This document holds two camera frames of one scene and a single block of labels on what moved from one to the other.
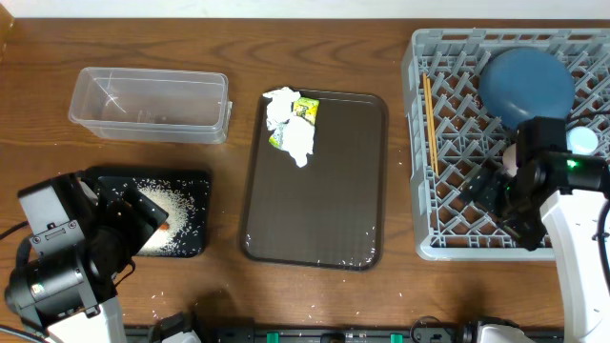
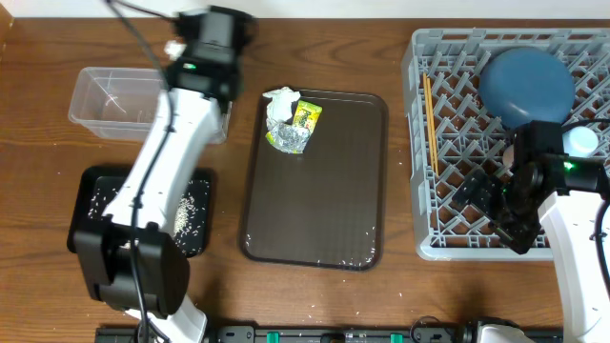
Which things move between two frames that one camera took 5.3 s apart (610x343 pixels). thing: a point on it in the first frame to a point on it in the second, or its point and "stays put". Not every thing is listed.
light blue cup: x=581 y=140 stays put
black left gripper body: x=124 y=231 to x=233 y=76
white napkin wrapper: x=295 y=135 to x=174 y=50
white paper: x=279 y=109 stays put
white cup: x=510 y=160 stays put
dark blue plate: x=522 y=82 stays put
